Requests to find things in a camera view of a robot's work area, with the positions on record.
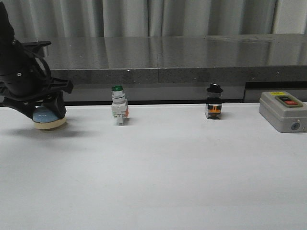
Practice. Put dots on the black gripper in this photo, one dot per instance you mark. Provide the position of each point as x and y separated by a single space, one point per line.
25 83

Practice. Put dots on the blue cream desk bell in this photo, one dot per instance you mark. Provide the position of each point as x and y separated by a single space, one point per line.
45 119

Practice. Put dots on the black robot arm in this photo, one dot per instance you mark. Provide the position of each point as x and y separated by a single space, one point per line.
8 43

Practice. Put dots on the grey pleated curtain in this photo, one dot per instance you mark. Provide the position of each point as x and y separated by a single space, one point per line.
135 18

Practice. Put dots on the grey stone counter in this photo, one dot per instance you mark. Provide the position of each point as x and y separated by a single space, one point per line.
180 69

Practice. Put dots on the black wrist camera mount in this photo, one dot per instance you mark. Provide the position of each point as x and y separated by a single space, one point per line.
38 47

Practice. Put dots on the green push button switch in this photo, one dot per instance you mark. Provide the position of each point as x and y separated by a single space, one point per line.
119 107

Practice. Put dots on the black rotary selector switch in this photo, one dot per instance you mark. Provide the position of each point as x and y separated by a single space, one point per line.
214 104

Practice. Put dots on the grey control switch box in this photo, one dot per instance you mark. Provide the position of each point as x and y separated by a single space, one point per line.
284 112

